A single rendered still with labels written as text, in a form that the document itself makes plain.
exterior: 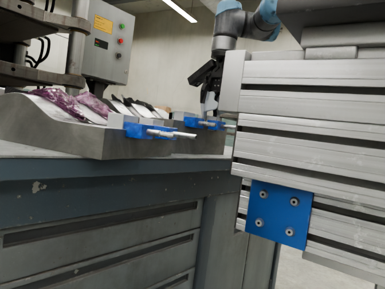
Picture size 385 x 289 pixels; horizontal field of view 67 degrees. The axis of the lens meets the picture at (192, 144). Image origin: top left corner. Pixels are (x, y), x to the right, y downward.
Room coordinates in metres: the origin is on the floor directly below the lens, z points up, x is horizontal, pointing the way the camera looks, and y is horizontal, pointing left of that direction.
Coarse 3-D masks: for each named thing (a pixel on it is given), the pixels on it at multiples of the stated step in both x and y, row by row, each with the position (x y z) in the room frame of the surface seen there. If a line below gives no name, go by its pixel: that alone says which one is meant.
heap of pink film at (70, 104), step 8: (48, 88) 0.62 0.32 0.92; (56, 88) 0.67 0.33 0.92; (48, 96) 0.61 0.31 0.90; (56, 96) 0.60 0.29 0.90; (64, 96) 0.63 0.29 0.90; (72, 96) 0.64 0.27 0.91; (80, 96) 0.73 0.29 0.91; (88, 96) 0.73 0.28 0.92; (56, 104) 0.59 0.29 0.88; (64, 104) 0.61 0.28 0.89; (72, 104) 0.61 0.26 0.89; (88, 104) 0.71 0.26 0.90; (96, 104) 0.70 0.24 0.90; (104, 104) 0.72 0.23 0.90; (72, 112) 0.60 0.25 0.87; (80, 112) 0.61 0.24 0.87; (104, 112) 0.70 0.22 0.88; (112, 112) 0.73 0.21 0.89
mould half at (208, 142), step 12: (120, 108) 0.94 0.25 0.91; (144, 108) 1.06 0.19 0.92; (156, 108) 1.14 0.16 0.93; (168, 120) 0.78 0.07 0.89; (180, 120) 0.79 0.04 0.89; (192, 132) 0.83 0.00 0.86; (204, 132) 0.87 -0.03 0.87; (216, 132) 0.92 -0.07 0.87; (180, 144) 0.80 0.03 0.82; (192, 144) 0.84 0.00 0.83; (204, 144) 0.88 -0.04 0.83; (216, 144) 0.93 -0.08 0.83
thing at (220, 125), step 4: (200, 116) 0.91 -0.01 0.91; (208, 116) 0.89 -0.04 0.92; (212, 116) 0.91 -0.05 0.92; (208, 120) 0.89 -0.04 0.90; (212, 120) 0.88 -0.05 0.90; (216, 120) 0.87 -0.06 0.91; (220, 124) 0.88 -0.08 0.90; (224, 124) 0.88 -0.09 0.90; (208, 128) 0.89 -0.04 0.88; (212, 128) 0.88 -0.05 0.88; (216, 128) 0.87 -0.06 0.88; (220, 128) 0.88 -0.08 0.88; (224, 128) 0.90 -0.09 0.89; (228, 128) 0.87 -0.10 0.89; (232, 128) 0.85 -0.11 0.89
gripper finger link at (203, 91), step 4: (204, 80) 0.89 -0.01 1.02; (204, 84) 0.88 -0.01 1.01; (208, 84) 0.88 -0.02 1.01; (204, 88) 0.87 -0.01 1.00; (208, 88) 0.88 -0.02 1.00; (204, 92) 0.88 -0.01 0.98; (200, 96) 0.88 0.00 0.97; (204, 96) 0.88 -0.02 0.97; (200, 100) 0.88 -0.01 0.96; (204, 100) 0.88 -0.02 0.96
